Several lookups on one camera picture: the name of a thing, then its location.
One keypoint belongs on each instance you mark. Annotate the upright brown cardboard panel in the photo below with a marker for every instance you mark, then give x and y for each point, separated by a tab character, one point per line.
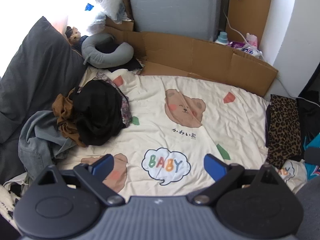
250	5

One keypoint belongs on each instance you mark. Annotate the brown garment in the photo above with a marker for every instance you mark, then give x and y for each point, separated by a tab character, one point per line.
62	107

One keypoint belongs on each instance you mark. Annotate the purple white packet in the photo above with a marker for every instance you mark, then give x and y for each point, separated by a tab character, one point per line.
240	46

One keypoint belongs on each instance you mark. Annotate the teal cloth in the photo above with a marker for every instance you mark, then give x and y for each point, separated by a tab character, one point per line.
312	145

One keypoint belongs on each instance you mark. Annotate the grey wrapped mattress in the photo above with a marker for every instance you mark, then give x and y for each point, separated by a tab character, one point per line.
175	5

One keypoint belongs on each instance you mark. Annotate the black garment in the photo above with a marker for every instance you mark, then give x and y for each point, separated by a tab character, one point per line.
308	115

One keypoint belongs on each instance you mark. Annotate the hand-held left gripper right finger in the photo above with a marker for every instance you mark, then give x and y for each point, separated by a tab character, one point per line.
213	166

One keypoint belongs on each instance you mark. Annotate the pale blue-grey cloth bundle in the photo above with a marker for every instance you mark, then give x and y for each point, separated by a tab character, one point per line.
96	23

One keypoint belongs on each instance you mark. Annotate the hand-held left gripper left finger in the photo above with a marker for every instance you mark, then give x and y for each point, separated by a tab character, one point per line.
101	165

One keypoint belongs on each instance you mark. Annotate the white bottle with blue cap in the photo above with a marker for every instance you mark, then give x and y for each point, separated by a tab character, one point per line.
221	38

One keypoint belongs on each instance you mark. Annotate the cream bear print blanket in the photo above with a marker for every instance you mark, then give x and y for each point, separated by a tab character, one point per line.
155	92

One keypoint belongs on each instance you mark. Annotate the dark grey pillow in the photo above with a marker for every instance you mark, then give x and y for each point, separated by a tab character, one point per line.
37	67

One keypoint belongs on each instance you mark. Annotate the pink white bottle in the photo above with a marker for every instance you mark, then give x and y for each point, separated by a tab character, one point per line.
251	40

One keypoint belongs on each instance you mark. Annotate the leopard print cloth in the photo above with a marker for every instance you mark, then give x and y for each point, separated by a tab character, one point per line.
285	130

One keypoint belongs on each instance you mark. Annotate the brown plush toy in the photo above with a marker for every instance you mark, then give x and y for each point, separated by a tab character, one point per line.
73	36

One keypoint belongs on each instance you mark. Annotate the grey denim garment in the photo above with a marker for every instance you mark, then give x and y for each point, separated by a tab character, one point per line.
37	135

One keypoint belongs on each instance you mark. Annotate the grey neck pillow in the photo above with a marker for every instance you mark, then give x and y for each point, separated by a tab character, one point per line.
92	47

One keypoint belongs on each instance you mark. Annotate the folded brown cardboard sheet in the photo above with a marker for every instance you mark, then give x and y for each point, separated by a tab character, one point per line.
175	52

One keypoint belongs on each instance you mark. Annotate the black cloth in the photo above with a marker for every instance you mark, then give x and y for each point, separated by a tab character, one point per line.
107	47

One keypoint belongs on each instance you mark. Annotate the white black fluffy rug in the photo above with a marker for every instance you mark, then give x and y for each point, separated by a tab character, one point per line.
6	200

